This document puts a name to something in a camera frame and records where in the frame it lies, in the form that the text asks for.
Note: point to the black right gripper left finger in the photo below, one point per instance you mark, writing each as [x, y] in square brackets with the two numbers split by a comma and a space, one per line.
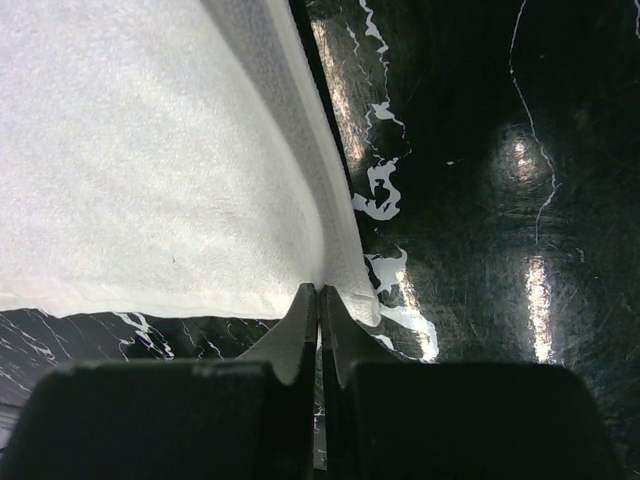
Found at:
[246, 418]

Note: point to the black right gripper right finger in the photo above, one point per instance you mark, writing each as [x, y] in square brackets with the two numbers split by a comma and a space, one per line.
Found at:
[393, 419]

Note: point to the white towel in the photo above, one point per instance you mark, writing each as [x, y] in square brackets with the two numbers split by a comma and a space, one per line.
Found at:
[171, 158]

